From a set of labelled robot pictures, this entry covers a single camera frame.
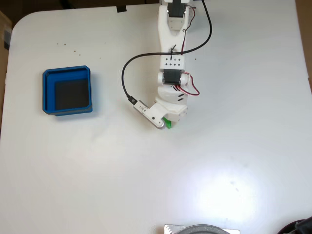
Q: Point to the green cube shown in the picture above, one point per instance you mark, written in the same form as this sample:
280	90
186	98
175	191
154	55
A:
168	123

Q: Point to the blue box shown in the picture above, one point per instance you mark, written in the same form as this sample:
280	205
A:
47	92

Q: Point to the black tape piece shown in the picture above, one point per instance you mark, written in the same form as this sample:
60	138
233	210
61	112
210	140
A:
121	9

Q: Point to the silver metal plate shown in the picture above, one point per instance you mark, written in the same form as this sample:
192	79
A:
171	229

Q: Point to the dark round stand base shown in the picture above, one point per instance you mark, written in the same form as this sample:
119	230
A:
204	230
304	226

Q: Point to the silver camera box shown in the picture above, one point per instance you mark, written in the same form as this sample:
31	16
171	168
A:
159	124

